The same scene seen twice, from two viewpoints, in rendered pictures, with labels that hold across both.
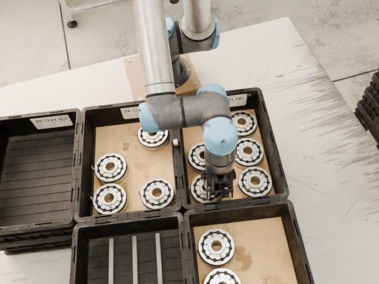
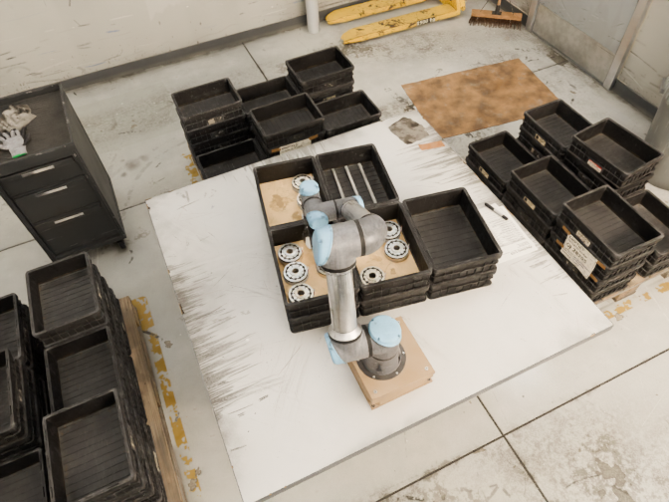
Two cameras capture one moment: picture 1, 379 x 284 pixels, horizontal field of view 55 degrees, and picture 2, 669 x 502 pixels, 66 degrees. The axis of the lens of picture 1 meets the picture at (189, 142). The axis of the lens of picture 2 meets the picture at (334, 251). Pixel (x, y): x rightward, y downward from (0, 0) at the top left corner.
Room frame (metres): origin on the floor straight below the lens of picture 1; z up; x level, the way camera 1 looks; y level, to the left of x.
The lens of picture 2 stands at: (1.84, -0.25, 2.61)
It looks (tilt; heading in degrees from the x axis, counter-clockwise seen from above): 52 degrees down; 169
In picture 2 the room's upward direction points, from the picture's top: 4 degrees counter-clockwise
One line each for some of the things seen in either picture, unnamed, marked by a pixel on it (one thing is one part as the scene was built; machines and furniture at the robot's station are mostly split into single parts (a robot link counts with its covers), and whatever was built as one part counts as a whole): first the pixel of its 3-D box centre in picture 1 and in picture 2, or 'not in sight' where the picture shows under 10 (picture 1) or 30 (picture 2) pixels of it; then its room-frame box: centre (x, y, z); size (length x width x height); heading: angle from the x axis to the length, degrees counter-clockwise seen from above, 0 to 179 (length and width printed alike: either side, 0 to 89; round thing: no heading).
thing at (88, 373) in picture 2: not in sight; (97, 387); (0.58, -1.20, 0.31); 0.40 x 0.30 x 0.34; 11
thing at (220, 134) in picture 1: (220, 141); (310, 195); (0.44, -0.07, 1.15); 0.09 x 0.08 x 0.11; 1
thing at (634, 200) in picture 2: not in sight; (645, 233); (0.39, 1.83, 0.26); 0.40 x 0.30 x 0.23; 11
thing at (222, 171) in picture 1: (220, 158); not in sight; (0.43, -0.07, 1.07); 0.08 x 0.08 x 0.05
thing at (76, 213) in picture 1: (127, 155); (381, 243); (0.56, 0.19, 0.92); 0.40 x 0.30 x 0.02; 1
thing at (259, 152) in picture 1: (247, 151); (295, 271); (0.56, -0.18, 0.86); 0.10 x 0.10 x 0.01
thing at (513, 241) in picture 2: not in sight; (499, 232); (0.48, 0.80, 0.70); 0.33 x 0.23 x 0.01; 11
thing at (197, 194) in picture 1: (207, 187); not in sight; (0.45, -0.04, 0.86); 0.10 x 0.10 x 0.01
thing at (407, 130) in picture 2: not in sight; (407, 128); (-0.35, 0.62, 0.71); 0.22 x 0.19 x 0.01; 11
